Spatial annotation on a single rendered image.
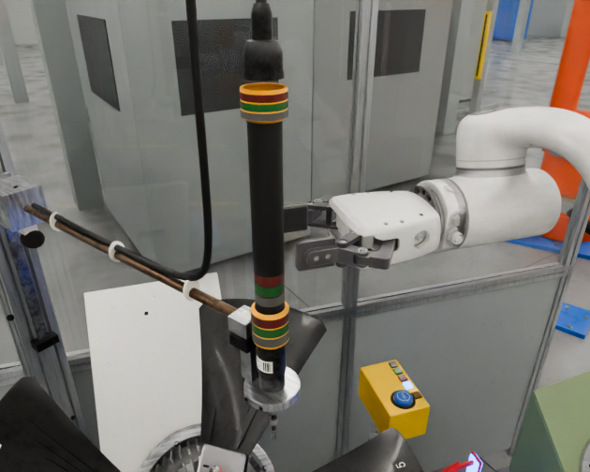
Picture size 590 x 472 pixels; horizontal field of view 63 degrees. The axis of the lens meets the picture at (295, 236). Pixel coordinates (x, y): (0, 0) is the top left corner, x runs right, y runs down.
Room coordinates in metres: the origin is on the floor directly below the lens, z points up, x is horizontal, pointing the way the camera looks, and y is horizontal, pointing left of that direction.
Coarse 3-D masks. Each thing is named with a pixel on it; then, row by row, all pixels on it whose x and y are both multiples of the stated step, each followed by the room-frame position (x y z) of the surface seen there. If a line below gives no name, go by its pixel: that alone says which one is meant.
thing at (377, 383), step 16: (368, 368) 0.89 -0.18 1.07; (384, 368) 0.89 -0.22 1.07; (400, 368) 0.89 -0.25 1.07; (368, 384) 0.84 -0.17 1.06; (384, 384) 0.84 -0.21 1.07; (400, 384) 0.84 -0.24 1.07; (368, 400) 0.84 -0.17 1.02; (384, 400) 0.79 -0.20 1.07; (416, 400) 0.79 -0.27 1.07; (384, 416) 0.76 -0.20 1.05; (400, 416) 0.75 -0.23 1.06; (416, 416) 0.76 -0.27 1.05; (400, 432) 0.75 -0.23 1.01; (416, 432) 0.76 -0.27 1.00
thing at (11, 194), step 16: (0, 176) 0.85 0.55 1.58; (16, 176) 0.87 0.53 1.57; (0, 192) 0.79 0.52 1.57; (16, 192) 0.79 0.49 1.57; (32, 192) 0.81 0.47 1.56; (0, 208) 0.78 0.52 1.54; (16, 208) 0.78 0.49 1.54; (0, 224) 0.80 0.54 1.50; (16, 224) 0.78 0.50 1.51; (32, 224) 0.80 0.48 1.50
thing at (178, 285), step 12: (36, 216) 0.76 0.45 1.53; (48, 216) 0.75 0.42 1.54; (60, 228) 0.71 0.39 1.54; (84, 240) 0.67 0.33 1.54; (108, 252) 0.63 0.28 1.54; (132, 264) 0.59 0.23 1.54; (156, 276) 0.56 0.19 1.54; (168, 276) 0.55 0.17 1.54; (180, 288) 0.53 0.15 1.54; (192, 288) 0.52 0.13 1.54; (204, 300) 0.50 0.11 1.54; (216, 300) 0.50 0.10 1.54; (228, 312) 0.48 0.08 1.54
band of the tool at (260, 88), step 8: (240, 88) 0.44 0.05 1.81; (248, 88) 0.46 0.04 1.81; (256, 88) 0.46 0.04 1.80; (264, 88) 0.47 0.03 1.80; (272, 88) 0.46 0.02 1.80; (280, 88) 0.46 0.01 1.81; (264, 104) 0.42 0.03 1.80; (256, 112) 0.42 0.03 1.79; (264, 112) 0.42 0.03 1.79; (272, 112) 0.42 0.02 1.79; (248, 120) 0.43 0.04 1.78; (280, 120) 0.43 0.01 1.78
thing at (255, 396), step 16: (240, 320) 0.46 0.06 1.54; (240, 336) 0.45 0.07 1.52; (240, 352) 0.46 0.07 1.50; (256, 352) 0.45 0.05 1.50; (256, 368) 0.45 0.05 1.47; (288, 368) 0.47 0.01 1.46; (256, 384) 0.44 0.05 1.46; (288, 384) 0.44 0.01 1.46; (256, 400) 0.42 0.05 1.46; (272, 400) 0.42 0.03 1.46; (288, 400) 0.42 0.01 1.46
